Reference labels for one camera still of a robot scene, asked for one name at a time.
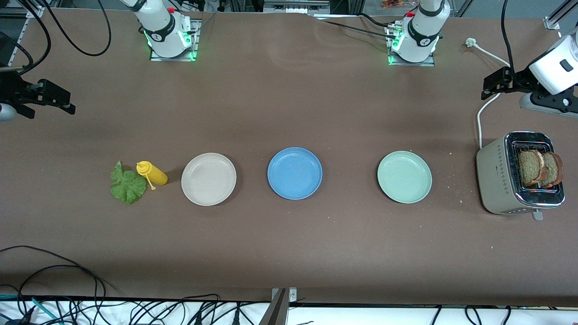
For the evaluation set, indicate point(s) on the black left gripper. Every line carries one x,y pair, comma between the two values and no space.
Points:
519,79

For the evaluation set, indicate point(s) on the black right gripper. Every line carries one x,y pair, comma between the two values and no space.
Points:
11,88

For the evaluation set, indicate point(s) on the brown bread slice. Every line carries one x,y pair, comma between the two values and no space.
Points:
530,169
554,169

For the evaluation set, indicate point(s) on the green lettuce leaf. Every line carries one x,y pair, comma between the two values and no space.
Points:
128,187

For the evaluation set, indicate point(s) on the yellow squeeze bottle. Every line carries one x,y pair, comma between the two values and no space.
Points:
156,174

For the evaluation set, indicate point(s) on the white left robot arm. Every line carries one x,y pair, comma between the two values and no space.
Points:
420,31

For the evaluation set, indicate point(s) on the light green round plate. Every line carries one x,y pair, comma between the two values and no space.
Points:
404,177

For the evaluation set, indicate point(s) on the beige round plate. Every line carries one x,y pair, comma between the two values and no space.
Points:
208,179

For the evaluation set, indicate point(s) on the blue round plate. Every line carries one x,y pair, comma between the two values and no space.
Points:
294,173

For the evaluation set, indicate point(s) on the beige chrome toaster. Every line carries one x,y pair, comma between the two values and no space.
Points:
496,180

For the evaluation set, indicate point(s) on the orange snack packet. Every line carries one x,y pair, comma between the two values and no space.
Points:
395,3

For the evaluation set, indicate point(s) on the silver metal box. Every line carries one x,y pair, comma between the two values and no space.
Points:
295,6

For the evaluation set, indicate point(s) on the aluminium frame profile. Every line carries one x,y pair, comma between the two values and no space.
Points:
36,9
553,21

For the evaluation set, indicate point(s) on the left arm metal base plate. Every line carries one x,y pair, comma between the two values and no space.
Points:
411,64

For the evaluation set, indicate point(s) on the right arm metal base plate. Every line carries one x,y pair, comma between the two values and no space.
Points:
195,40

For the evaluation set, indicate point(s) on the small metal bracket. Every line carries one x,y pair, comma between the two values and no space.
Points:
292,295

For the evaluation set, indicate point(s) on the aluminium camera post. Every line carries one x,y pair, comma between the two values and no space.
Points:
276,311

